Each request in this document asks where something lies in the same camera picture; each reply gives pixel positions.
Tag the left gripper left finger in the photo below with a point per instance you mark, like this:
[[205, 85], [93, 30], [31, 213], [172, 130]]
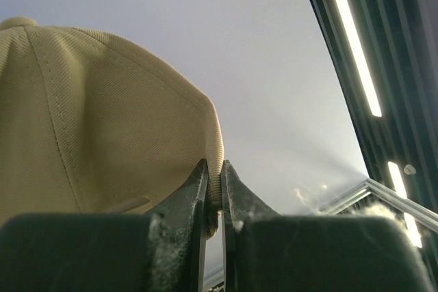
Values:
[[161, 250]]

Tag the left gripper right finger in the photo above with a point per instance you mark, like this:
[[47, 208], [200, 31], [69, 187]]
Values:
[[266, 251]]

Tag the right aluminium corner post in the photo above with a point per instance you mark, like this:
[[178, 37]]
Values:
[[377, 191]]

